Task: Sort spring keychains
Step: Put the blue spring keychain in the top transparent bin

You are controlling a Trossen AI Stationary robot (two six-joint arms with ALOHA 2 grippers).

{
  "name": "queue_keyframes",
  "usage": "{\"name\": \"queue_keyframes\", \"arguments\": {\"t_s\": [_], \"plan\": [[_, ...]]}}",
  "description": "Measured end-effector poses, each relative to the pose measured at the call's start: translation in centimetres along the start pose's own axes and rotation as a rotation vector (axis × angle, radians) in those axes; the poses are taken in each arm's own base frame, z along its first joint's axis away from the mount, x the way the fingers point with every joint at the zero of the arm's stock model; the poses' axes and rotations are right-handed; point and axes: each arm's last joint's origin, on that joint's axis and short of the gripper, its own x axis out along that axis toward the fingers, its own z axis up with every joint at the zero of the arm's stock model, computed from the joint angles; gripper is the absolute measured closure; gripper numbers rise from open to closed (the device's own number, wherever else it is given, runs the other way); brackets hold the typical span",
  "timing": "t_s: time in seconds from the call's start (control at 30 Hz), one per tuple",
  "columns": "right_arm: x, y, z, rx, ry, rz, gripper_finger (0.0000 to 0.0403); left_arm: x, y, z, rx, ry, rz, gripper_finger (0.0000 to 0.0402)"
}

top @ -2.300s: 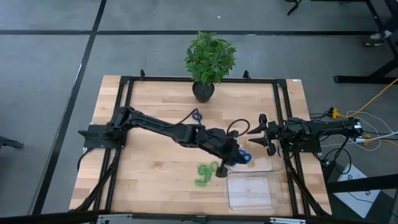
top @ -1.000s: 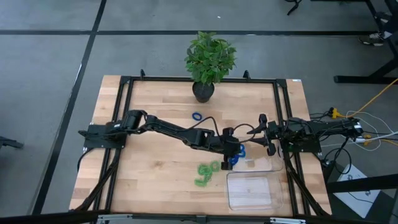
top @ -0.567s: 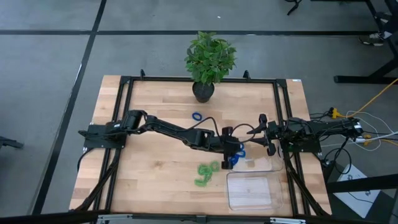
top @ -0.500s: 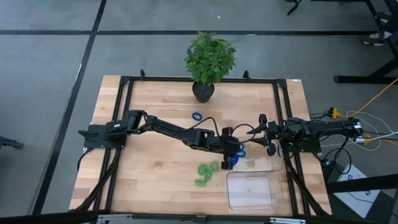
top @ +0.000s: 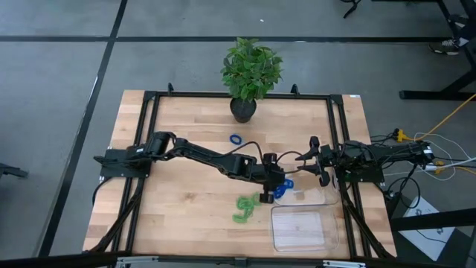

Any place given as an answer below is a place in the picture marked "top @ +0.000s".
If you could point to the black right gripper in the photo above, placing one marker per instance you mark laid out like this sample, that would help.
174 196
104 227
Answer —
326 160

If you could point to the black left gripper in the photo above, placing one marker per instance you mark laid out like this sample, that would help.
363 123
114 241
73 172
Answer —
269 173

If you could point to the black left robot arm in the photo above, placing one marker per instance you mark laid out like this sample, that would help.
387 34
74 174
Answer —
208 154

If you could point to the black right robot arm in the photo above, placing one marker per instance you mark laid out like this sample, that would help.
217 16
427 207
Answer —
390 150

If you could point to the clear plastic tray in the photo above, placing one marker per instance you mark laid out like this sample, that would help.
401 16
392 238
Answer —
305 231
316 186

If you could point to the black beam with silver brackets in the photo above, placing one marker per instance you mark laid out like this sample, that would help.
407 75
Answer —
238 261

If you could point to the green plant in black pot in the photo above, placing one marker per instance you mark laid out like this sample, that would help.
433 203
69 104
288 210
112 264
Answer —
251 70

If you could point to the black desk leg bar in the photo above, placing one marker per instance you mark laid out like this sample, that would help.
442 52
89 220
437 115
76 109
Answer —
435 220

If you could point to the white cardboard box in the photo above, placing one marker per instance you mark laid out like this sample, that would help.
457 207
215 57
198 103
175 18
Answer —
427 238

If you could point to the black stand leg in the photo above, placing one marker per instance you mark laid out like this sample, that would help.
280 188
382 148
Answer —
351 9

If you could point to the person's shoe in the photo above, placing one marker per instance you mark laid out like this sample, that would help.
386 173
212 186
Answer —
444 47

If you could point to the black chair base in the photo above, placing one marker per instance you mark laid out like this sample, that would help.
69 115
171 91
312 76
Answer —
13 171

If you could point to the black aluminium table frame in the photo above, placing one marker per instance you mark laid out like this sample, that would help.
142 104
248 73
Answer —
186 94

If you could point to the black desk frame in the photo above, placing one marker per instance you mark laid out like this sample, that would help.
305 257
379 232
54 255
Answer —
427 95

